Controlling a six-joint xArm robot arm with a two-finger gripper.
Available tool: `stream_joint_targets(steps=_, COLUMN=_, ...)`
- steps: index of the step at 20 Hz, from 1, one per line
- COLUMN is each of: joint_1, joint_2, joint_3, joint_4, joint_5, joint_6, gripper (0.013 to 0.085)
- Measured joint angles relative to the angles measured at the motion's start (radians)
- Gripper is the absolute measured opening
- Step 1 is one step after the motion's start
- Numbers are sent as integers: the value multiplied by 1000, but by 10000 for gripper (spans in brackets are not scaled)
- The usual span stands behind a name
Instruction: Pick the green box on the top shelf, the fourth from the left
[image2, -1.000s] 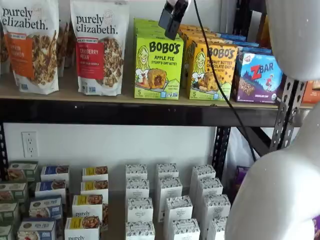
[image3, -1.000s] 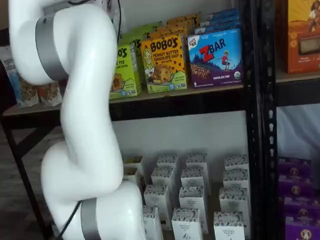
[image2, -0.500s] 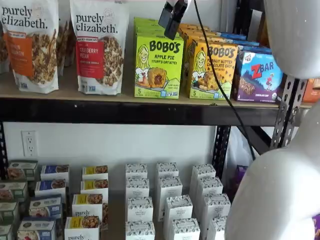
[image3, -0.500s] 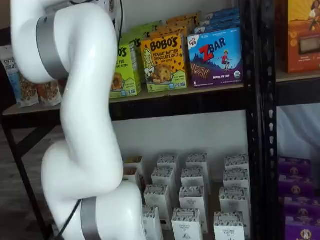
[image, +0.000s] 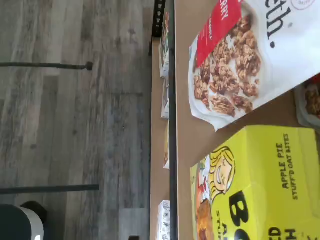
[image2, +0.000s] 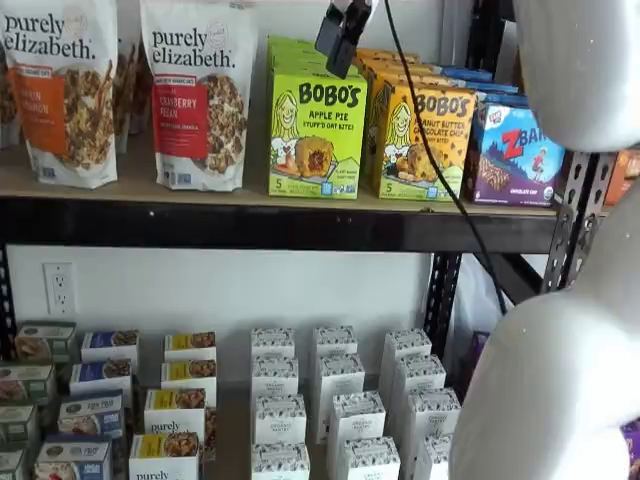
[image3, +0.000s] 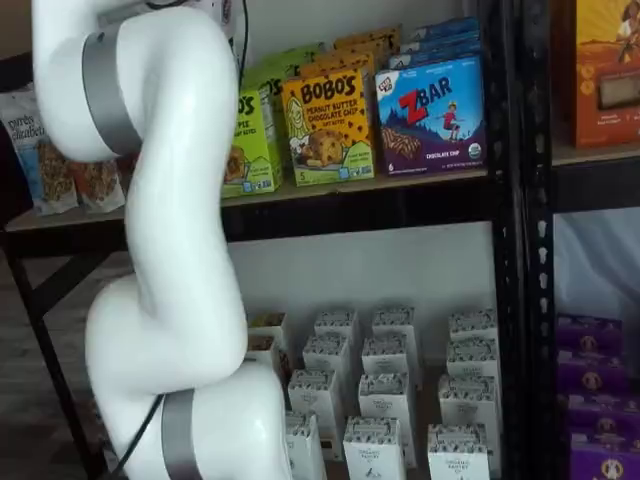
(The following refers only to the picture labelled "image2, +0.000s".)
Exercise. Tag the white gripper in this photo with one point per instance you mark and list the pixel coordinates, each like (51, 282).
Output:
(338, 2)

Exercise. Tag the green Bobo's apple pie box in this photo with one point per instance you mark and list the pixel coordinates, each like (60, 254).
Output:
(295, 56)
(295, 43)
(320, 140)
(295, 68)

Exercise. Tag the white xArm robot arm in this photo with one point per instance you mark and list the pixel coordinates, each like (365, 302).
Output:
(550, 375)

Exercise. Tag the yellow Bobo's peanut butter box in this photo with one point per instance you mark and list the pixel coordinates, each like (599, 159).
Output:
(395, 75)
(385, 64)
(377, 52)
(420, 145)

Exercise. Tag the blue Zbar box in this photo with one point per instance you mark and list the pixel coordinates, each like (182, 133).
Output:
(495, 88)
(465, 73)
(515, 155)
(502, 100)

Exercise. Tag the wooden shelf board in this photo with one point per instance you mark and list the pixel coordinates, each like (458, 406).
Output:
(250, 192)

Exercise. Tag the black metal shelf rack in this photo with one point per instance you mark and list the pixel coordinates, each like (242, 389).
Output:
(250, 225)

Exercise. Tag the white organic pantry box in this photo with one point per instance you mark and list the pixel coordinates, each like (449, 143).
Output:
(419, 375)
(432, 415)
(272, 342)
(280, 462)
(369, 460)
(431, 460)
(335, 341)
(275, 377)
(280, 420)
(407, 342)
(340, 375)
(356, 420)

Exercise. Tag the orange snack box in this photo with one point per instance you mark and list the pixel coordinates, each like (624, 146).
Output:
(625, 177)

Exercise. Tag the yellow purely elizabeth box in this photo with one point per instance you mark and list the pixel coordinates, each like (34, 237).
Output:
(189, 375)
(190, 345)
(175, 410)
(165, 457)

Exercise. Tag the purple snack box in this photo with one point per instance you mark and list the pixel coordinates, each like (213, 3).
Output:
(481, 350)
(631, 450)

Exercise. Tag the blue granola box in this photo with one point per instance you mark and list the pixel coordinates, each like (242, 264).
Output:
(90, 415)
(75, 460)
(110, 347)
(100, 377)

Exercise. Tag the green granola box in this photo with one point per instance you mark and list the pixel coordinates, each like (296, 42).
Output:
(11, 465)
(17, 425)
(45, 340)
(25, 385)

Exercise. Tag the red purely elizabeth granola bag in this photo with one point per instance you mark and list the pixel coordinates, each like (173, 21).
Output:
(200, 100)

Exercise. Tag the orange purely elizabeth granola bag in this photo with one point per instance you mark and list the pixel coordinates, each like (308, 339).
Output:
(60, 100)

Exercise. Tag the white wall power outlet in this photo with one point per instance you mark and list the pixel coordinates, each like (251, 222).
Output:
(60, 287)

